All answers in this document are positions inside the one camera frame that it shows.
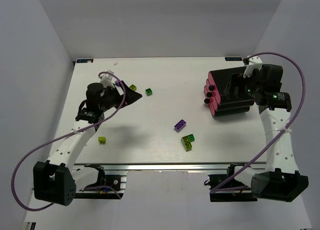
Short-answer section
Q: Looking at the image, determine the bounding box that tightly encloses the dark green square lego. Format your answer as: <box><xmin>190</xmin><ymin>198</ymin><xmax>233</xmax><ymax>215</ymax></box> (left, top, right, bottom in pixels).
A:
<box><xmin>145</xmin><ymin>88</ymin><xmax>153</xmax><ymax>96</ymax></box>

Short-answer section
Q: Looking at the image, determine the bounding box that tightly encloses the black drawer cabinet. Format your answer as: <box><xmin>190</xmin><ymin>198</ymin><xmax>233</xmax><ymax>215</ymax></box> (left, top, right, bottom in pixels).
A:
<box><xmin>204</xmin><ymin>67</ymin><xmax>255</xmax><ymax>117</ymax></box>

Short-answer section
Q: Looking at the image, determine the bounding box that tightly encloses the pink top drawer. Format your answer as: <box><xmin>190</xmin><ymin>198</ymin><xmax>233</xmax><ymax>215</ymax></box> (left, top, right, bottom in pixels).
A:
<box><xmin>207</xmin><ymin>72</ymin><xmax>221</xmax><ymax>104</ymax></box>

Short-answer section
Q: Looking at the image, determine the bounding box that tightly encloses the pink drawer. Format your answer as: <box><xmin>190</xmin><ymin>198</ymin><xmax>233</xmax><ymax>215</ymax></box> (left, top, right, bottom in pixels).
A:
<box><xmin>204</xmin><ymin>86</ymin><xmax>218</xmax><ymax>111</ymax></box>
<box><xmin>207</xmin><ymin>101</ymin><xmax>216</xmax><ymax>117</ymax></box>
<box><xmin>207</xmin><ymin>72</ymin><xmax>221</xmax><ymax>104</ymax></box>

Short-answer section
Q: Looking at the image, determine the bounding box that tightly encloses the purple two-by-two-long lego brick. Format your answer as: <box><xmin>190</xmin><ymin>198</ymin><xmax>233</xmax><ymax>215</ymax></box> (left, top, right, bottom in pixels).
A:
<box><xmin>173</xmin><ymin>119</ymin><xmax>187</xmax><ymax>132</ymax></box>

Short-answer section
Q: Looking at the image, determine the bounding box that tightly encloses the lime long lego brick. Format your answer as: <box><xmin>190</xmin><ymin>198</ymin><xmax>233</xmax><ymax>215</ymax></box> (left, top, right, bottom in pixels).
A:
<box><xmin>181</xmin><ymin>136</ymin><xmax>193</xmax><ymax>151</ymax></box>

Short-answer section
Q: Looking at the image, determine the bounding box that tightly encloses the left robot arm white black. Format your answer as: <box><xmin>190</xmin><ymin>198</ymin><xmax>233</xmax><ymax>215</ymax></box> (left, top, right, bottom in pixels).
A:
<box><xmin>33</xmin><ymin>81</ymin><xmax>142</xmax><ymax>206</ymax></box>

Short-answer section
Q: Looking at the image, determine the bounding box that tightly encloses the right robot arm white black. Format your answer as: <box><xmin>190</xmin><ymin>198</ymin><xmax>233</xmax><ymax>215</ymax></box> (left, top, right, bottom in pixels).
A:
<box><xmin>225</xmin><ymin>64</ymin><xmax>309</xmax><ymax>202</ymax></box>

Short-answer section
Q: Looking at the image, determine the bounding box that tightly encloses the lime square lego top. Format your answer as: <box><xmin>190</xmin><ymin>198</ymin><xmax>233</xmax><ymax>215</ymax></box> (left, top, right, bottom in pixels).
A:
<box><xmin>129</xmin><ymin>84</ymin><xmax>137</xmax><ymax>91</ymax></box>

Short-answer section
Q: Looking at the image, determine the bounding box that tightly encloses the lime square lego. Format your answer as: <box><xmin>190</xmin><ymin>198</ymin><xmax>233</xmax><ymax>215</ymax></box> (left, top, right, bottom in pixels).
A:
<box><xmin>129</xmin><ymin>84</ymin><xmax>137</xmax><ymax>91</ymax></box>
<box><xmin>98</xmin><ymin>136</ymin><xmax>106</xmax><ymax>144</ymax></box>

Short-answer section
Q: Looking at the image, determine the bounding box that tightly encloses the right blue corner label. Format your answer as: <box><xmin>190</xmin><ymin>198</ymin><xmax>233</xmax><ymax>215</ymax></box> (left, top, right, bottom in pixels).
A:
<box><xmin>224</xmin><ymin>57</ymin><xmax>243</xmax><ymax>62</ymax></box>

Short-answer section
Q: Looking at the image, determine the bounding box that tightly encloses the lime square lego bottom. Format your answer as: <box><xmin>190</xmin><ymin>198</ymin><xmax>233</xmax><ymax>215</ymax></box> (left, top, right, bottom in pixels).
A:
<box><xmin>98</xmin><ymin>136</ymin><xmax>106</xmax><ymax>144</ymax></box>

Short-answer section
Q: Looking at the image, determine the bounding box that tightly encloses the pink bottom drawer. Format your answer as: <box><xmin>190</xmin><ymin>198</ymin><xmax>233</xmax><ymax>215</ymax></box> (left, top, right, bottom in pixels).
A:
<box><xmin>207</xmin><ymin>101</ymin><xmax>216</xmax><ymax>117</ymax></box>

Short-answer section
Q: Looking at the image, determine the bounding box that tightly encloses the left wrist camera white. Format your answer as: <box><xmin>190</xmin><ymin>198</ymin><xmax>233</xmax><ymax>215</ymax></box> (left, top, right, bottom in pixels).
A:
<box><xmin>98</xmin><ymin>71</ymin><xmax>116</xmax><ymax>88</ymax></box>

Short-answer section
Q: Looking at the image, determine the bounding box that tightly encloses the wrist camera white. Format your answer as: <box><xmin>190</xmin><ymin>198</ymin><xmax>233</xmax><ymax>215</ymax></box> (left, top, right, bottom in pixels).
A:
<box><xmin>243</xmin><ymin>56</ymin><xmax>263</xmax><ymax>78</ymax></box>
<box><xmin>98</xmin><ymin>71</ymin><xmax>116</xmax><ymax>88</ymax></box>

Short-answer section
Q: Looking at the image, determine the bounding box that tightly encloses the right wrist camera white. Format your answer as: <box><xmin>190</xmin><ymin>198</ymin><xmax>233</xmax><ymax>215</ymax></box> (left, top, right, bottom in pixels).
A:
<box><xmin>243</xmin><ymin>56</ymin><xmax>263</xmax><ymax>78</ymax></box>

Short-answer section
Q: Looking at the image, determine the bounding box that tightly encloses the aluminium table rail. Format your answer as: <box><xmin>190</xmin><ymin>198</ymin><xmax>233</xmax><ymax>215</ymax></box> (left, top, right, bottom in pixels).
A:
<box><xmin>72</xmin><ymin>162</ymin><xmax>268</xmax><ymax>172</ymax></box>

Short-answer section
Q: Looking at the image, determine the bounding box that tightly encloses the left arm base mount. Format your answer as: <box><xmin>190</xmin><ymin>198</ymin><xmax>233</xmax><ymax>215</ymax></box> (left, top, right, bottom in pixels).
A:
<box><xmin>71</xmin><ymin>164</ymin><xmax>127</xmax><ymax>199</ymax></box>

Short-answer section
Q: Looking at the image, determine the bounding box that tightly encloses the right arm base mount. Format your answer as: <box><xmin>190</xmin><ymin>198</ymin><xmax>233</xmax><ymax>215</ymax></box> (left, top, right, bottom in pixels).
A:
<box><xmin>204</xmin><ymin>163</ymin><xmax>257</xmax><ymax>202</ymax></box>

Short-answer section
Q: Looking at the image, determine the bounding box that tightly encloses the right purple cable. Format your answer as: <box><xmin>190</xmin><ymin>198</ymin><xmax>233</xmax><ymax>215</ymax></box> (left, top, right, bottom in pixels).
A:
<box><xmin>209</xmin><ymin>51</ymin><xmax>306</xmax><ymax>192</ymax></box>

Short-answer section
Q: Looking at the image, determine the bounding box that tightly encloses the purple cable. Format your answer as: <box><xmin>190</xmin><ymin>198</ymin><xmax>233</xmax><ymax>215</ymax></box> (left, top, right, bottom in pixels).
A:
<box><xmin>209</xmin><ymin>51</ymin><xmax>306</xmax><ymax>192</ymax></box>
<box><xmin>11</xmin><ymin>71</ymin><xmax>127</xmax><ymax>211</ymax></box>

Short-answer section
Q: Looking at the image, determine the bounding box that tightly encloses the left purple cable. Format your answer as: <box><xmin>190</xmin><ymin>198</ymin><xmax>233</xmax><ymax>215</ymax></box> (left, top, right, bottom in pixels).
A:
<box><xmin>11</xmin><ymin>71</ymin><xmax>127</xmax><ymax>211</ymax></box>

